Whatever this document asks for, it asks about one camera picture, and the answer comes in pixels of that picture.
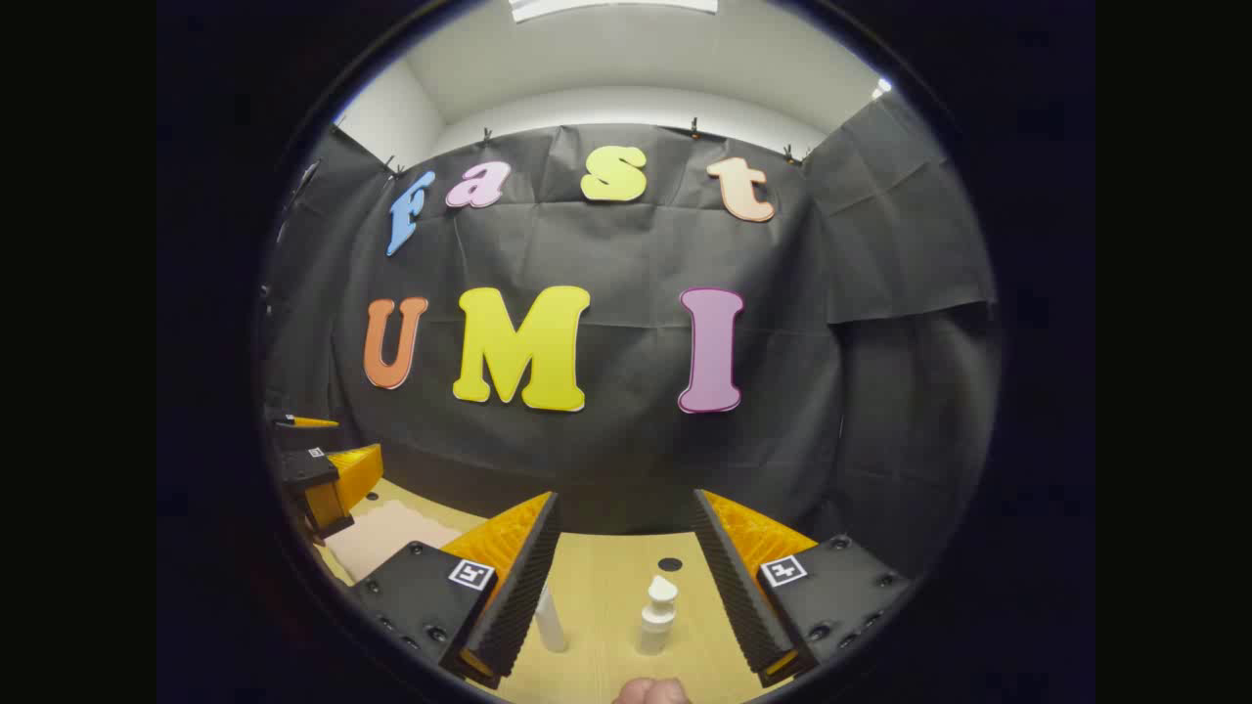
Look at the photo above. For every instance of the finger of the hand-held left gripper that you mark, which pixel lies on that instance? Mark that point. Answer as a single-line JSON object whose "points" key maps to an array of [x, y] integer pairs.
{"points": [[293, 422], [333, 479]]}

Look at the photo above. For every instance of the ceiling light panel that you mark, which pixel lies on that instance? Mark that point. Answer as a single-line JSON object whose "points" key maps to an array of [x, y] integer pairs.
{"points": [[881, 88], [611, 8]]}

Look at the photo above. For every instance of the white squeeze tube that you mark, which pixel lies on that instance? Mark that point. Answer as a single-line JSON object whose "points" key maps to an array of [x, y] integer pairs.
{"points": [[551, 626]]}

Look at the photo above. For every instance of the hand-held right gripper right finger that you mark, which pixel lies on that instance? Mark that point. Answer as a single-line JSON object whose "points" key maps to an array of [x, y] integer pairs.
{"points": [[743, 596]]}

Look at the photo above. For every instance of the pink suitcase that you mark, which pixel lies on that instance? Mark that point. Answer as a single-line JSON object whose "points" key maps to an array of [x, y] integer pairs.
{"points": [[391, 538]]}

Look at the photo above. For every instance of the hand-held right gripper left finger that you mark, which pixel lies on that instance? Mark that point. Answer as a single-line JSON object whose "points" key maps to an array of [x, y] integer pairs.
{"points": [[523, 596]]}

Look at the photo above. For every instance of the white pump bottle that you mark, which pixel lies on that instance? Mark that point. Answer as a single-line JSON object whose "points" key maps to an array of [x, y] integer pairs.
{"points": [[657, 621]]}

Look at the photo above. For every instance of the black backdrop cloth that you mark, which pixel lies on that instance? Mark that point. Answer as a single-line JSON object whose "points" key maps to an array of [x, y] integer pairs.
{"points": [[606, 450]]}

